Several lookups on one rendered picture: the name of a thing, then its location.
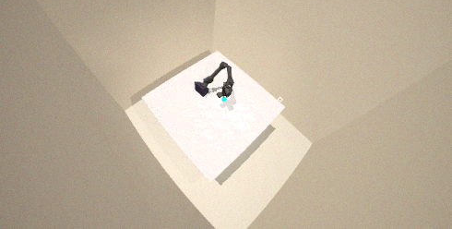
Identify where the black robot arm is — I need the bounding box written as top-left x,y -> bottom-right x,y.
200,61 -> 234,98

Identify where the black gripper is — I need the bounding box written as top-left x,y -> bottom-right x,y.
216,89 -> 225,98

